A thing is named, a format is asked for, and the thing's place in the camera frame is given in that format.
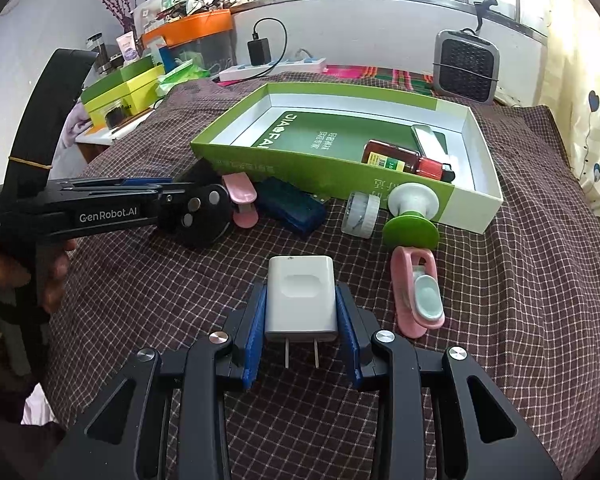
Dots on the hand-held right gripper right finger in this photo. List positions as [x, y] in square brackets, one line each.
[350, 345]

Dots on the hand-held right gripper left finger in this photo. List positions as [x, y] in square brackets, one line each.
[254, 345]

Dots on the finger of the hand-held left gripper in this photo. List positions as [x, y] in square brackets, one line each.
[145, 181]
[205, 220]

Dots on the pink plastic clip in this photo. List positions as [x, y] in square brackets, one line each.
[240, 187]

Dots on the pink clip with grey pad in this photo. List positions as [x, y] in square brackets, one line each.
[402, 305]

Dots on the white charger plug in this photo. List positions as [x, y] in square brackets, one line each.
[300, 290]

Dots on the dark blue USB device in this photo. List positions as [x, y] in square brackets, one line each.
[290, 205]

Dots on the green and white round holder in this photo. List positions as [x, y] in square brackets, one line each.
[410, 232]

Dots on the small clear round jar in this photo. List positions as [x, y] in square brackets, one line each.
[362, 212]

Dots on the green and white cardboard box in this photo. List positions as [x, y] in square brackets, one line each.
[330, 135]

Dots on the person's left hand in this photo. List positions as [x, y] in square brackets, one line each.
[10, 272]

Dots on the white side table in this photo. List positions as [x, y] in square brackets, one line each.
[100, 135]

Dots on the small black jar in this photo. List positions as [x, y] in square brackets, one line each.
[115, 116]

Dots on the pink cloth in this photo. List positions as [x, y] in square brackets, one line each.
[75, 125]

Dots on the lime green box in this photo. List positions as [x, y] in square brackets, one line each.
[125, 92]

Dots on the green wet wipes packet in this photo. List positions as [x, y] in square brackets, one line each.
[180, 75]

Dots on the blue carton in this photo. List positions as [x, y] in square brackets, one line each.
[162, 57]

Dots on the dark glass jar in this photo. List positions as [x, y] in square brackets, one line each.
[100, 55]

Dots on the white lotion tube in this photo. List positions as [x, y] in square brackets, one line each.
[128, 47]

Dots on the orange lidded storage bin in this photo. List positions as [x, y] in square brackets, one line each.
[195, 25]

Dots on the brown checkered bedspread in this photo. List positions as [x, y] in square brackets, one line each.
[505, 285]

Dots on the pile of packets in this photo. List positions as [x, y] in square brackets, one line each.
[180, 5]

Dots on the white power strip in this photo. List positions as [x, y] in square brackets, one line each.
[300, 66]

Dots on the brown bottle with red cap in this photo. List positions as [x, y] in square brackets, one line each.
[390, 157]

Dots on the colourful striped sheet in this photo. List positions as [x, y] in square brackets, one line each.
[380, 76]

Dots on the grey space heater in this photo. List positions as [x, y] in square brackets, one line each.
[467, 67]

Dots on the cream curtain with hearts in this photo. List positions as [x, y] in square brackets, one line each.
[580, 60]

